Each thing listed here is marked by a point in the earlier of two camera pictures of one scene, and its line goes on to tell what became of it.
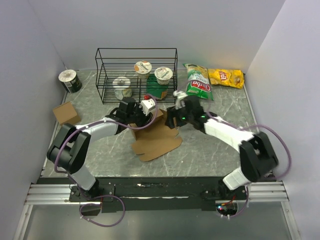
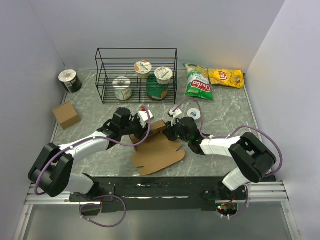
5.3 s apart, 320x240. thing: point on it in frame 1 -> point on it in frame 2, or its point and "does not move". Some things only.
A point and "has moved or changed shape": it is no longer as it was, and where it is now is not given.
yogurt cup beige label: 163,74 does not move
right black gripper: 172,113 -> 169,131
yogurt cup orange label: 143,68 does not move
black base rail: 121,194 does not move
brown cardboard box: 156,140 has moved or changed shape
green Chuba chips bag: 198,84 does not move
